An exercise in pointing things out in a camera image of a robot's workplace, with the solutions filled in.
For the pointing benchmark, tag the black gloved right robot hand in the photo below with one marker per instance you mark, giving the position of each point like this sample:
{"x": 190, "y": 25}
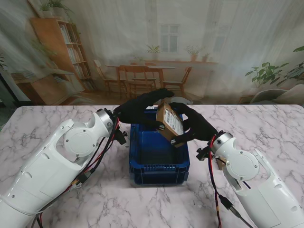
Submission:
{"x": 199, "y": 128}

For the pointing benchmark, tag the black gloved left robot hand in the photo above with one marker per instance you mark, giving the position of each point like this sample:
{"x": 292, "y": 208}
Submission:
{"x": 135, "y": 109}

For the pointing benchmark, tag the cardboard package with white label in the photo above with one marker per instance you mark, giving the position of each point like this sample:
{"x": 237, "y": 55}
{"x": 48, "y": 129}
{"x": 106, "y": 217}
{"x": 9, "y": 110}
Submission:
{"x": 169, "y": 121}

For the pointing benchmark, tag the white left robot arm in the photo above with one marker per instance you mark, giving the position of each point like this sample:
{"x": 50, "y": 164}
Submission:
{"x": 47, "y": 171}

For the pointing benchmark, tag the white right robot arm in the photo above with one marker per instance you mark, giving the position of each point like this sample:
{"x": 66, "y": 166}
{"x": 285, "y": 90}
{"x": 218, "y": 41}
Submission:
{"x": 261, "y": 185}

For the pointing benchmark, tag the plain brown cardboard package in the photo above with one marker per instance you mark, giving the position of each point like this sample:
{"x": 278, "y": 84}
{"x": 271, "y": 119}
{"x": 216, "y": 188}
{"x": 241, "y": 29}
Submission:
{"x": 221, "y": 164}

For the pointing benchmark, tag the blue plastic turnover box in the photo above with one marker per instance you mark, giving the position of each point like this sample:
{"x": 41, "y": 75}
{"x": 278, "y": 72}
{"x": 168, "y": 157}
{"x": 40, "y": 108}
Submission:
{"x": 159, "y": 171}

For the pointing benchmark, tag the printed room scene backdrop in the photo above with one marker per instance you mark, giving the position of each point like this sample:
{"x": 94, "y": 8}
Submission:
{"x": 152, "y": 35}

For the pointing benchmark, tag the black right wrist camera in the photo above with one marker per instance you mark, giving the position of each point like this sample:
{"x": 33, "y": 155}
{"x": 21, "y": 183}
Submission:
{"x": 203, "y": 153}

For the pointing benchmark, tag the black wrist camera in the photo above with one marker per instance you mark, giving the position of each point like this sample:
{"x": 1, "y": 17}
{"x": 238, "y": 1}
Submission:
{"x": 203, "y": 153}
{"x": 121, "y": 137}

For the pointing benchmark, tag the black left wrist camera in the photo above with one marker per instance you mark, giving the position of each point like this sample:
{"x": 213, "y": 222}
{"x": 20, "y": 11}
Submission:
{"x": 121, "y": 137}

